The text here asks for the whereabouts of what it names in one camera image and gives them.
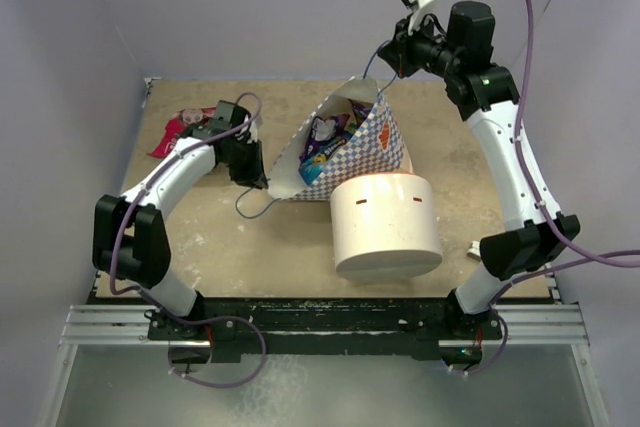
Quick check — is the small white metal clip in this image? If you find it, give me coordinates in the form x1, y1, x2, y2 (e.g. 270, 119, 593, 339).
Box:
467, 241, 481, 259

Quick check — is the blue checkered paper bag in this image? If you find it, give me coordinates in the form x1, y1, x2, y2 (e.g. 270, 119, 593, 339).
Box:
235, 67, 408, 219

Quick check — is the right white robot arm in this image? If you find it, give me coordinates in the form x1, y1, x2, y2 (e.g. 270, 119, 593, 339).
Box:
378, 1, 580, 338

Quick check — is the pink snack packet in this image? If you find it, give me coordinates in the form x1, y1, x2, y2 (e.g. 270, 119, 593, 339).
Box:
147, 107, 216, 159

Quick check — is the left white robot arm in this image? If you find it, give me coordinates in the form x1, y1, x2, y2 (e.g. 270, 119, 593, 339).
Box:
92, 100, 268, 339

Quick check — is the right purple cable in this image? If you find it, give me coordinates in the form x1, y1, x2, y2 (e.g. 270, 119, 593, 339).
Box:
422, 0, 640, 377

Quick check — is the purple snack packet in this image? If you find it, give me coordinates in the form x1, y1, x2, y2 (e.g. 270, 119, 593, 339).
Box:
300, 99, 373, 160

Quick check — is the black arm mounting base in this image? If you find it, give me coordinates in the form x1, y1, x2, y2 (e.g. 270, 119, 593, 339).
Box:
144, 298, 503, 365

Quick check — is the blue fruit snack packet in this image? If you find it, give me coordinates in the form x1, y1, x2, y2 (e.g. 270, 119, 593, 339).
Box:
298, 137, 349, 186

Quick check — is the aluminium rail frame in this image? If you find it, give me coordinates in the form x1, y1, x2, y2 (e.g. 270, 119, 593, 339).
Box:
45, 81, 609, 426

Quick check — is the white cylindrical container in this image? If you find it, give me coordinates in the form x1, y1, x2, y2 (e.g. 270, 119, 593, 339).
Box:
330, 171, 443, 282

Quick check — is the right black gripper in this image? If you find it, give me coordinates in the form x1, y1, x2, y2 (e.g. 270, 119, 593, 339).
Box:
378, 10, 461, 79

